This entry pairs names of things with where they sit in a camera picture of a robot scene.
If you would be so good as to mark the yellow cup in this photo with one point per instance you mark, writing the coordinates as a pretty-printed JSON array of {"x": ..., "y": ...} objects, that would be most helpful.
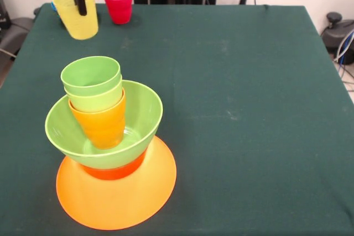
[{"x": 80, "y": 26}]

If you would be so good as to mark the green cup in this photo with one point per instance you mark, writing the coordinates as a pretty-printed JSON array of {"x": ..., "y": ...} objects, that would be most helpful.
[{"x": 88, "y": 75}]

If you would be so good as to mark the lime cup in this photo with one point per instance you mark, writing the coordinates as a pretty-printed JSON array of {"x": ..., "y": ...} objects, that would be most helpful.
[{"x": 96, "y": 102}]

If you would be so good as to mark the orange cup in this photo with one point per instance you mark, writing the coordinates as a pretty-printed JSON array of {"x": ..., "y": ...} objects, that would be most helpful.
[{"x": 102, "y": 128}]

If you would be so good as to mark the green bowl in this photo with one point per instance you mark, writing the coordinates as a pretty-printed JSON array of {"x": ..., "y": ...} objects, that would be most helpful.
[{"x": 143, "y": 125}]

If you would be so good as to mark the red-orange bowl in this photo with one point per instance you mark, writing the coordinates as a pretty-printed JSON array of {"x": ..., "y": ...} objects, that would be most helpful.
[{"x": 116, "y": 171}]

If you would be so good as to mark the large orange bowl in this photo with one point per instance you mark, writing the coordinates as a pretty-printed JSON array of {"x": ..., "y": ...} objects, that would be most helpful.
[{"x": 116, "y": 205}]

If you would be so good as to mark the blue bowl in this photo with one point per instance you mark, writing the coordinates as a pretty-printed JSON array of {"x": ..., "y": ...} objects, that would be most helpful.
[{"x": 54, "y": 9}]

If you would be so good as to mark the pink cup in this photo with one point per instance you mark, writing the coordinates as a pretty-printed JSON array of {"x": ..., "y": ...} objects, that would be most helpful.
[{"x": 119, "y": 6}]

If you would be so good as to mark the black equipment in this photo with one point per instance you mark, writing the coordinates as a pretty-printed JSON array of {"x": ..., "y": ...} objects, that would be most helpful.
[{"x": 3, "y": 9}]

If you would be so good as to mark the dark green tablecloth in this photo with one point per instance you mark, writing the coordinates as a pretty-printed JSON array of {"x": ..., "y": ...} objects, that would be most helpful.
[{"x": 249, "y": 150}]

